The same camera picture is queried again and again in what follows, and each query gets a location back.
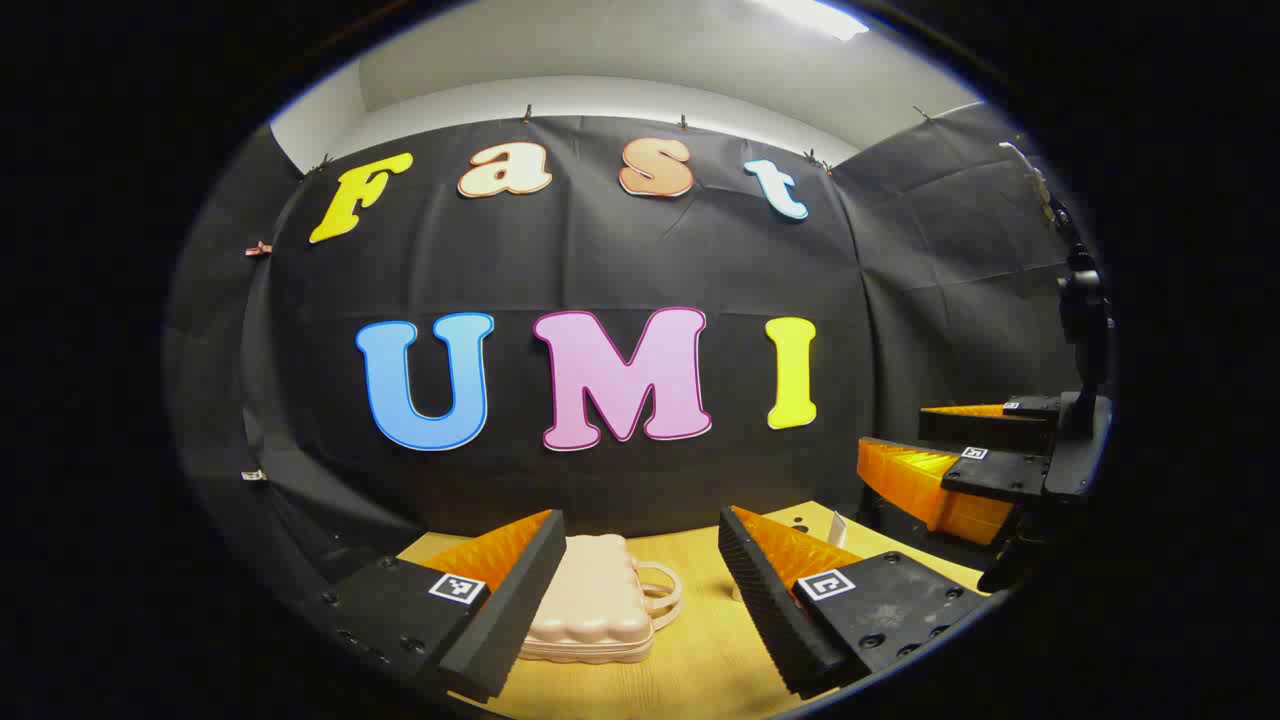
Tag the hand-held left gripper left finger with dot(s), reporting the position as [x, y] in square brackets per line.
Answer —
[510, 610]

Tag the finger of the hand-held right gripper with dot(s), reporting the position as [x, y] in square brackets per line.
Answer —
[985, 428]
[995, 475]

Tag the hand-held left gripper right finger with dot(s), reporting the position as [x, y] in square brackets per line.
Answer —
[765, 610]

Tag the black backdrop cloth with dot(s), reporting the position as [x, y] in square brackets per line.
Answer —
[600, 260]

